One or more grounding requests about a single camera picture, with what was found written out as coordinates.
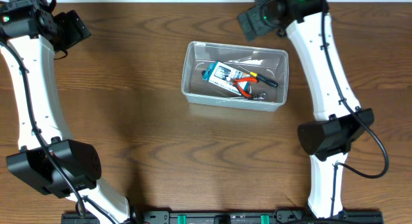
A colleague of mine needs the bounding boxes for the black mounting rail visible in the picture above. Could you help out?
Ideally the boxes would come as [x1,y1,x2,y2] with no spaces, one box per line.
[61,209,384,224]

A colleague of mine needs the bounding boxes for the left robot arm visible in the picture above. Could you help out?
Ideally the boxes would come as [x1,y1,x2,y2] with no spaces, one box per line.
[1,0,135,223]

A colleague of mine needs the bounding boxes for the yellow black screwdriver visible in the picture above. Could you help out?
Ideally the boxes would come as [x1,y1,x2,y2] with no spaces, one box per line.
[238,66,279,88]

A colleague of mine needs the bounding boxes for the blue and white box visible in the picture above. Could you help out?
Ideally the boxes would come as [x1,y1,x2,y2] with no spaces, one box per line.
[202,61,249,95]

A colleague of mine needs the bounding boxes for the clear plastic container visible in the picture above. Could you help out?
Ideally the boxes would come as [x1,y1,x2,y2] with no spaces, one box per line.
[182,41,289,111]

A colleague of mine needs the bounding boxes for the silver double-ended wrench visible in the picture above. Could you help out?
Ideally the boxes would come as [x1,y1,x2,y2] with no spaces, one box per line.
[232,93,267,100]

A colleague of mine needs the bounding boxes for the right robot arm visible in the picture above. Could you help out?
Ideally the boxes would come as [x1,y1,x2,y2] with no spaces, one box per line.
[238,0,374,219]

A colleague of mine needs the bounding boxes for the red-handled pliers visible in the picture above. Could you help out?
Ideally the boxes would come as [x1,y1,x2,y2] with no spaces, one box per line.
[227,77,258,100]

